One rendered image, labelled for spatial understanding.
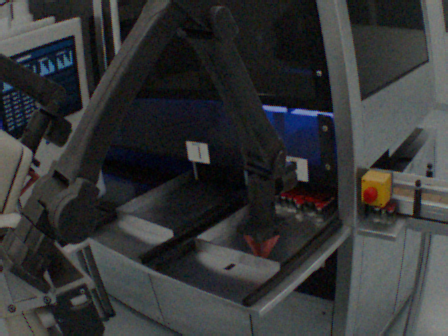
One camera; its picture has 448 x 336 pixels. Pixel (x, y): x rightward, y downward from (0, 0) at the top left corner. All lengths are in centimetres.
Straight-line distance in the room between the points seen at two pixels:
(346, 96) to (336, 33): 16
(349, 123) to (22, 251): 82
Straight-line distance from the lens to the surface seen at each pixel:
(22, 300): 71
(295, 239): 123
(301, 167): 127
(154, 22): 70
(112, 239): 138
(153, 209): 150
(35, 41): 166
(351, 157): 118
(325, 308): 147
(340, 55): 111
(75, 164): 67
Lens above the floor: 149
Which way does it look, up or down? 21 degrees down
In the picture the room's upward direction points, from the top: 8 degrees counter-clockwise
